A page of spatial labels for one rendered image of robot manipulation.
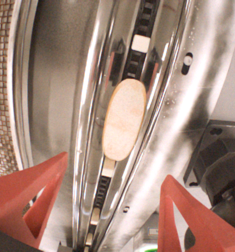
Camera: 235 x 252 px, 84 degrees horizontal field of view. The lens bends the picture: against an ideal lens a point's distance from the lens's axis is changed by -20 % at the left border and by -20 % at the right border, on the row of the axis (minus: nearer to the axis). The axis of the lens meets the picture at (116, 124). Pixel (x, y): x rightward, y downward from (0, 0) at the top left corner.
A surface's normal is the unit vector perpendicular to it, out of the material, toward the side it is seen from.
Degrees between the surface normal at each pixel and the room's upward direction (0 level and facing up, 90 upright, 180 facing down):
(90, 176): 0
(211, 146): 90
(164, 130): 0
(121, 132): 12
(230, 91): 0
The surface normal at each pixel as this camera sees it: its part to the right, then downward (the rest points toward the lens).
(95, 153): -0.08, 0.48
